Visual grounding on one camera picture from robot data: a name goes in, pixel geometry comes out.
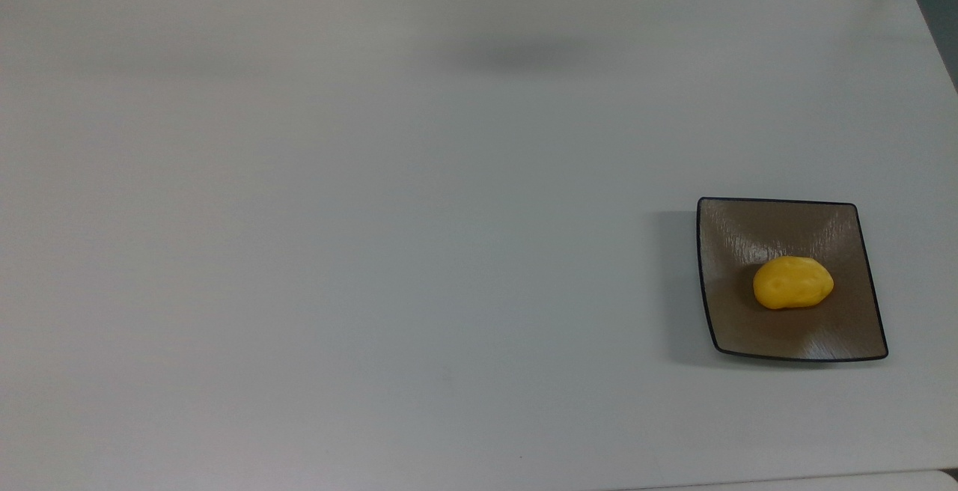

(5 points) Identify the yellow lemon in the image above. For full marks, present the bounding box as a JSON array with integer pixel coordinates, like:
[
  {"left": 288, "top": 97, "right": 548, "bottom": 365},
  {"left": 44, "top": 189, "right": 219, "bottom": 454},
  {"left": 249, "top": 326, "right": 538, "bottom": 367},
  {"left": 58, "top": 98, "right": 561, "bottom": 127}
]
[{"left": 752, "top": 255, "right": 835, "bottom": 311}]

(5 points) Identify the brown square ceramic plate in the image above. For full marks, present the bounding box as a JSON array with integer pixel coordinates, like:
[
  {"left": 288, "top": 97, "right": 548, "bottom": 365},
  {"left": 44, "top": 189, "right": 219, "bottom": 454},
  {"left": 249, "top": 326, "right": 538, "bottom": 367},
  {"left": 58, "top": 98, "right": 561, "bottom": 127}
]
[{"left": 696, "top": 197, "right": 889, "bottom": 362}]

